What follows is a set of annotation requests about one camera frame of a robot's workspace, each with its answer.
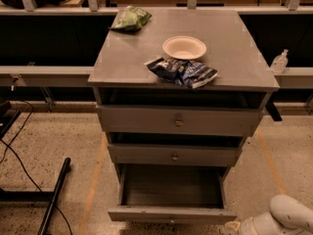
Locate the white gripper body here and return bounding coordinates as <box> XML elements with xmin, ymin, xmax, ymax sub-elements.
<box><xmin>239</xmin><ymin>217</ymin><xmax>260</xmax><ymax>235</ymax></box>

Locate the grey bottom drawer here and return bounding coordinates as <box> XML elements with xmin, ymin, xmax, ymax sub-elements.
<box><xmin>109</xmin><ymin>164</ymin><xmax>236</xmax><ymax>225</ymax></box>

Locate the grey drawer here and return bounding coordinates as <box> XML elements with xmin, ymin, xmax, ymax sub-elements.
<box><xmin>96</xmin><ymin>105</ymin><xmax>262</xmax><ymax>136</ymax></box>
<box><xmin>109</xmin><ymin>164</ymin><xmax>236</xmax><ymax>225</ymax></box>
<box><xmin>109</xmin><ymin>144</ymin><xmax>242</xmax><ymax>166</ymax></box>

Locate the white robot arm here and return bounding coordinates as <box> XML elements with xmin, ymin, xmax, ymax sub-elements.
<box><xmin>225</xmin><ymin>195</ymin><xmax>313</xmax><ymax>235</ymax></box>

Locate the grey top drawer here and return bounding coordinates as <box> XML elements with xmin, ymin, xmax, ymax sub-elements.
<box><xmin>96</xmin><ymin>105</ymin><xmax>262</xmax><ymax>136</ymax></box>

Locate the grey middle drawer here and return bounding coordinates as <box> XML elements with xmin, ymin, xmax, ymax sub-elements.
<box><xmin>109</xmin><ymin>144</ymin><xmax>242</xmax><ymax>166</ymax></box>

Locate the grey wooden drawer cabinet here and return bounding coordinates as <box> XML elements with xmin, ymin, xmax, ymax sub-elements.
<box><xmin>88</xmin><ymin>8</ymin><xmax>279</xmax><ymax>177</ymax></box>

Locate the blue chip bag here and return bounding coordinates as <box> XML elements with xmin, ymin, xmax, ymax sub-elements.
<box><xmin>145</xmin><ymin>58</ymin><xmax>218</xmax><ymax>89</ymax></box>

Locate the white paper bowl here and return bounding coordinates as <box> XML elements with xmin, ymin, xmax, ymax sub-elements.
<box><xmin>162</xmin><ymin>36</ymin><xmax>206</xmax><ymax>60</ymax></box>

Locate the black stand leg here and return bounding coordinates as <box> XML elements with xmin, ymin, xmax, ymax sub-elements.
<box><xmin>0</xmin><ymin>158</ymin><xmax>70</xmax><ymax>235</ymax></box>

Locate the green chip bag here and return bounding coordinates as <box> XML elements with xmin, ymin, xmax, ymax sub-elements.
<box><xmin>112</xmin><ymin>6</ymin><xmax>152</xmax><ymax>31</ymax></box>

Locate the black floor cable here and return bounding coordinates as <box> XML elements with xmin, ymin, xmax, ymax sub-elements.
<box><xmin>0</xmin><ymin>100</ymin><xmax>74</xmax><ymax>235</ymax></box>

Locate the grey metal rail frame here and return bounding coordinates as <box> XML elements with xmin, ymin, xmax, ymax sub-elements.
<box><xmin>0</xmin><ymin>0</ymin><xmax>313</xmax><ymax>90</ymax></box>

